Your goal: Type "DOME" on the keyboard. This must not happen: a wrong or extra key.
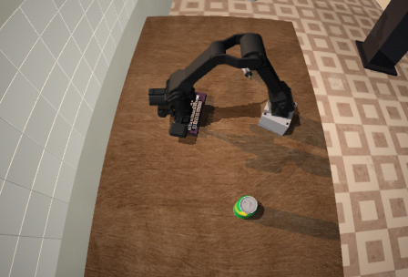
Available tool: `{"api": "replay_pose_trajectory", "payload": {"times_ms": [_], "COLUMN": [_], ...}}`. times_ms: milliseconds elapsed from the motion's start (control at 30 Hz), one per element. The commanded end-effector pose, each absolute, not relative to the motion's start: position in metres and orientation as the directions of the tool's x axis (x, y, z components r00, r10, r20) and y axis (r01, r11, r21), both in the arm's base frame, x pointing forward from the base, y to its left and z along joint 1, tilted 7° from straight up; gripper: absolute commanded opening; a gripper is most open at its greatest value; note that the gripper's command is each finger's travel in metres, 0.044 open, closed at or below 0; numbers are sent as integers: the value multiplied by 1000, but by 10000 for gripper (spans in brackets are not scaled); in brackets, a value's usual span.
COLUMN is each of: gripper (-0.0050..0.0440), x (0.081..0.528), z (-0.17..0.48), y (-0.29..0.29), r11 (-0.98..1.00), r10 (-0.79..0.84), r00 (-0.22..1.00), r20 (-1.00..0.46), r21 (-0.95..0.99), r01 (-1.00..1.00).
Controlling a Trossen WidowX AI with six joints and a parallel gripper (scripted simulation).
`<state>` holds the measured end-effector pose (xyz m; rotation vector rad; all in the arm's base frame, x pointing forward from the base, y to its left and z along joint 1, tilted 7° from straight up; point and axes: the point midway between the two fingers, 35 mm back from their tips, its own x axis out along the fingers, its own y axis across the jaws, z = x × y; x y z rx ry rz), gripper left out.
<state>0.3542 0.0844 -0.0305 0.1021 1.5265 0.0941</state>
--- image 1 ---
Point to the green and yellow drink can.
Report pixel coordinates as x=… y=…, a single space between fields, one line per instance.
x=246 y=206

